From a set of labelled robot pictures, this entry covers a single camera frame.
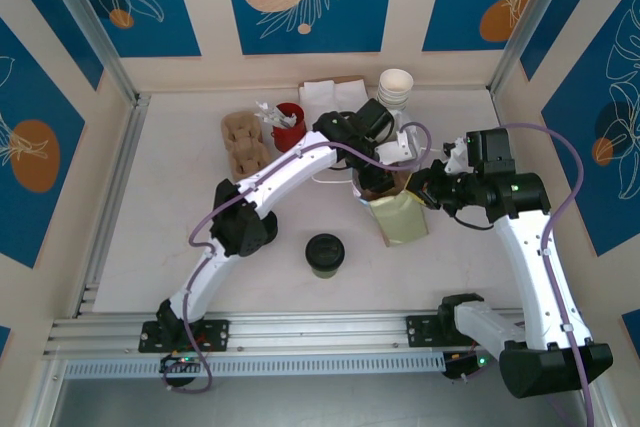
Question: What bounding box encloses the black plastic cup lid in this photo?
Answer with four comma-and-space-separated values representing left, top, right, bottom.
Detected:
305, 233, 346, 268

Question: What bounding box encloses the pale green paper bag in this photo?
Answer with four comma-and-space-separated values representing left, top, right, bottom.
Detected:
312, 111, 446, 248

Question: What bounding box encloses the stack of brown pulp carriers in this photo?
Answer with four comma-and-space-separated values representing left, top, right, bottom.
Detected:
221, 113, 274, 182

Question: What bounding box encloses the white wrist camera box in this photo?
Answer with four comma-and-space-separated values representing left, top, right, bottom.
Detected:
375, 130, 419, 167
442, 138, 471, 174

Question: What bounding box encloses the white sachet bundle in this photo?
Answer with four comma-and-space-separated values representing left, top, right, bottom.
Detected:
254, 100, 299, 129

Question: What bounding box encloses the grey slotted cable duct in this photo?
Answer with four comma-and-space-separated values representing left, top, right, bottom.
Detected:
63, 352, 446, 379

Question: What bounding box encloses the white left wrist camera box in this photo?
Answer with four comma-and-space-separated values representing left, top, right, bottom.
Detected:
375, 130, 419, 167

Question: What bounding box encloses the white paper napkin stack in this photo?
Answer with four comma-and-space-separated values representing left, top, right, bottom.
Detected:
299, 80, 369, 116

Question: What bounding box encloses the brown cardboard napkin box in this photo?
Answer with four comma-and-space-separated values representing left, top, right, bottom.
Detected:
298, 75, 369, 116

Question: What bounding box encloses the red cylindrical holder cup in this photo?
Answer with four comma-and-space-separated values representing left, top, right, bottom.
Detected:
272, 102, 307, 153

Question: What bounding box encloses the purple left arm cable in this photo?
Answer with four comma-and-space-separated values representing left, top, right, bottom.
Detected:
162, 121, 434, 394

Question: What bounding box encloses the stack of paper cups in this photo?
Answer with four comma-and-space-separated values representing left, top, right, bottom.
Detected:
377, 69, 415, 111

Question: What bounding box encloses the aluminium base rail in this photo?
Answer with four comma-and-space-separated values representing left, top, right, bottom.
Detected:
42, 309, 596, 361

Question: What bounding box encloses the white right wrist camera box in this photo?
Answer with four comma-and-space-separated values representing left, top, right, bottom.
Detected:
442, 138, 471, 174

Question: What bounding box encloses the aluminium frame post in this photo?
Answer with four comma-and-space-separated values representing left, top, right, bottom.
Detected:
488, 0, 574, 96
34, 0, 140, 104

